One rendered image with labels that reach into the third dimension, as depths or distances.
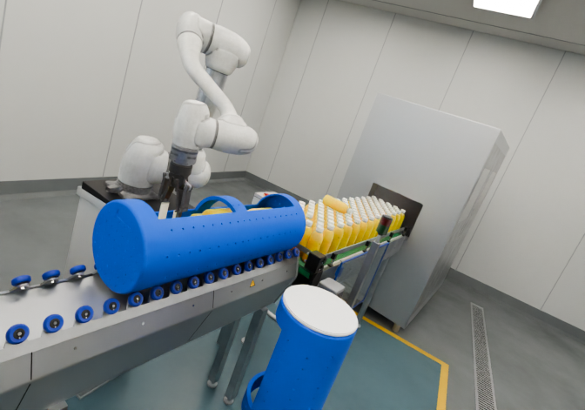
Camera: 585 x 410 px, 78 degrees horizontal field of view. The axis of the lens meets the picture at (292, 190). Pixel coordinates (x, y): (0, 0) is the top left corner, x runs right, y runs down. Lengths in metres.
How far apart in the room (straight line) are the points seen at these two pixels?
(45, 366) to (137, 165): 0.87
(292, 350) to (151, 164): 0.99
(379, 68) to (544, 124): 2.39
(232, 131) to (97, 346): 0.75
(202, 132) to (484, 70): 5.07
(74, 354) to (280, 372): 0.61
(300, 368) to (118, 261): 0.66
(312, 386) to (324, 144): 5.14
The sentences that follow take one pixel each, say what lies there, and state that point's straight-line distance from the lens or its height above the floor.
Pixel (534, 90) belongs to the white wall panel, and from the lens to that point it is 5.90.
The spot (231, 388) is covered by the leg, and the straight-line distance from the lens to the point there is 2.27.
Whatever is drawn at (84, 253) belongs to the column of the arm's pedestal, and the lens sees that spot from 1.92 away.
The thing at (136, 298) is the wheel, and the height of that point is 0.97.
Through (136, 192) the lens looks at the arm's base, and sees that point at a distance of 1.77.
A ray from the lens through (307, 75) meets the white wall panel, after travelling 6.44.
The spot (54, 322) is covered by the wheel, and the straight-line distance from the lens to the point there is 1.12.
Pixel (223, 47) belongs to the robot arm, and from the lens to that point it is 1.66.
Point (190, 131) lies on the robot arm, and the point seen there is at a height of 1.47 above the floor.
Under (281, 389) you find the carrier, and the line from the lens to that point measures 1.36.
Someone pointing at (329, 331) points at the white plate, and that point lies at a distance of 1.23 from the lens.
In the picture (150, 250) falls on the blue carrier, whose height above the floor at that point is 1.15.
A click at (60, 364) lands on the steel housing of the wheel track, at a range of 1.18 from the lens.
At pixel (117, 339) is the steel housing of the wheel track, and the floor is 0.86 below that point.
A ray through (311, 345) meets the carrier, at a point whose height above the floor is 0.98.
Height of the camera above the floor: 1.67
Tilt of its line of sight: 13 degrees down
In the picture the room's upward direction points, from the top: 20 degrees clockwise
